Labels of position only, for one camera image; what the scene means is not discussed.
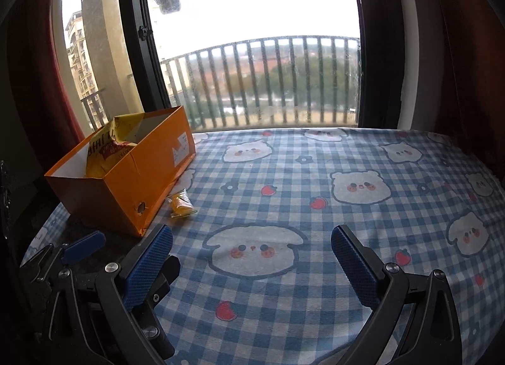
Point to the blue checked bear blanket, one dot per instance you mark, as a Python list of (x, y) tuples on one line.
[(296, 175)]

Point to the black window frame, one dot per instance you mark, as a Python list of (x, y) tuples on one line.
[(136, 33)]

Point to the yellow chip bag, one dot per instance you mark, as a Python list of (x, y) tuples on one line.
[(106, 152)]

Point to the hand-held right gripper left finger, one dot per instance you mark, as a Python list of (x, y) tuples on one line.
[(148, 266)]

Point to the dark red curtain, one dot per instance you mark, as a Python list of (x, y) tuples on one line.
[(35, 92)]

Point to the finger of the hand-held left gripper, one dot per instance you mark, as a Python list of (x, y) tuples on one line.
[(167, 274), (85, 246)]

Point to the small yellow candy wrapper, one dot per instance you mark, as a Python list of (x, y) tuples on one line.
[(181, 205)]

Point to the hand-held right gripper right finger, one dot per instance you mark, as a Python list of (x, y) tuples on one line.
[(355, 266)]

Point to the balcony railing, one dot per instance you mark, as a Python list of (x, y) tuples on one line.
[(276, 39)]

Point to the apartment building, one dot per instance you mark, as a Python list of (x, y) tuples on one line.
[(79, 57)]

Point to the brown curtain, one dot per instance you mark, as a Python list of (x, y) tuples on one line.
[(453, 53)]

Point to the orange cardboard box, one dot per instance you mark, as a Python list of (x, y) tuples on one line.
[(118, 191)]

